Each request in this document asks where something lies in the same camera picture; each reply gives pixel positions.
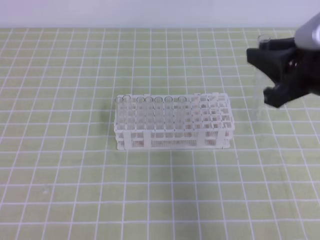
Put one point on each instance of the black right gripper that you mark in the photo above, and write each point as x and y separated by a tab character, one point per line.
280	59

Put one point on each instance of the clear glass test tube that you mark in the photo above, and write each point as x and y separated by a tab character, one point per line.
261	81

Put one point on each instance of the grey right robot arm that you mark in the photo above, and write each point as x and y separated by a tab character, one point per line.
308	35

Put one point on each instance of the white test tube rack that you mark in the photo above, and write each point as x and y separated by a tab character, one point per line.
208	123

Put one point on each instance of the clear tube in rack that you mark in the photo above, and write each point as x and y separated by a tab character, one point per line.
180	116
128	110
169	109

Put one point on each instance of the green grid tablecloth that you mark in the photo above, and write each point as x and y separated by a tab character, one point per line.
62	177

